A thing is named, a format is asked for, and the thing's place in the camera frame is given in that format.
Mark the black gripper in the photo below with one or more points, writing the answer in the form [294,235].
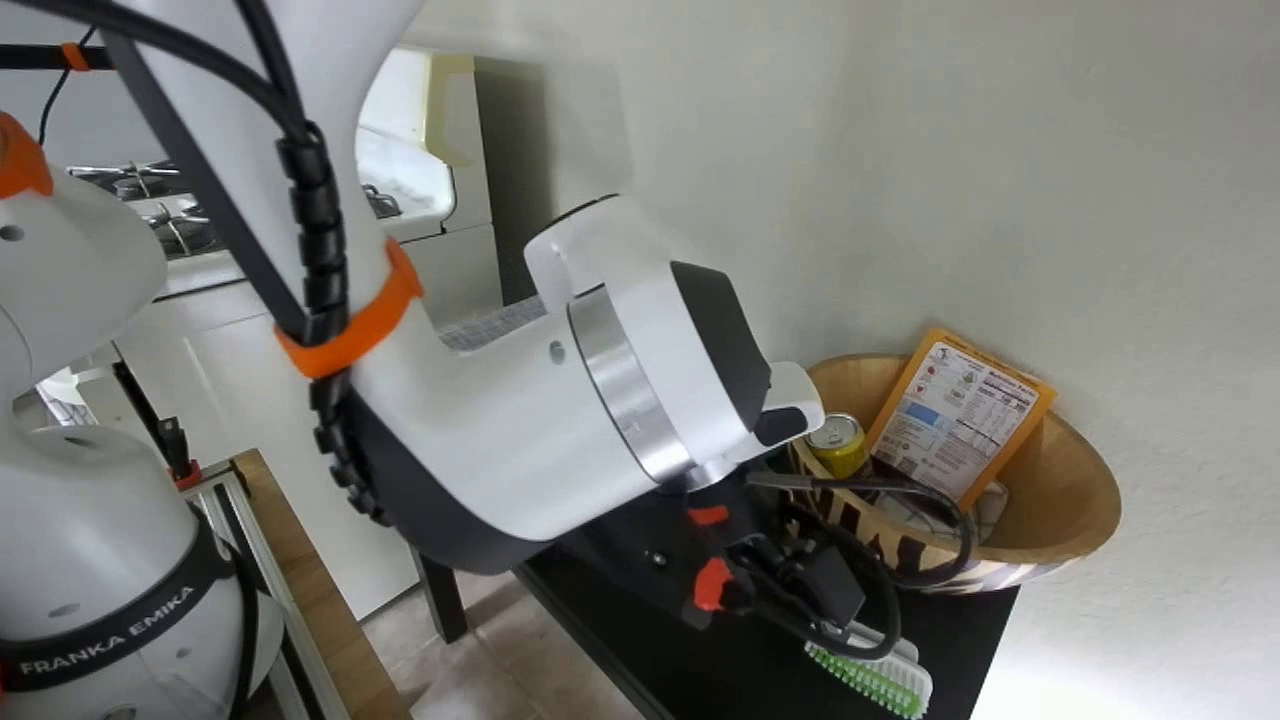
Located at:
[774,561]

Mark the white brush with green bristles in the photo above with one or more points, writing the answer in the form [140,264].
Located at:
[873,678]

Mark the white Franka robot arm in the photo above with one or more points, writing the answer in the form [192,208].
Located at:
[507,412]

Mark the brown bowl with zebra pattern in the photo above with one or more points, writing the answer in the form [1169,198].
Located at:
[1054,506]

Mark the black table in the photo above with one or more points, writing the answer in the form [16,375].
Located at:
[744,675]

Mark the yellow drink can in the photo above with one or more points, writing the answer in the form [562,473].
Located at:
[840,446]

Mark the orange food packet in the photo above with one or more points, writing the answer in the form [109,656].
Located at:
[961,418]

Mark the wooden bench edge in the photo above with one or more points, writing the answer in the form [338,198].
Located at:
[323,601]

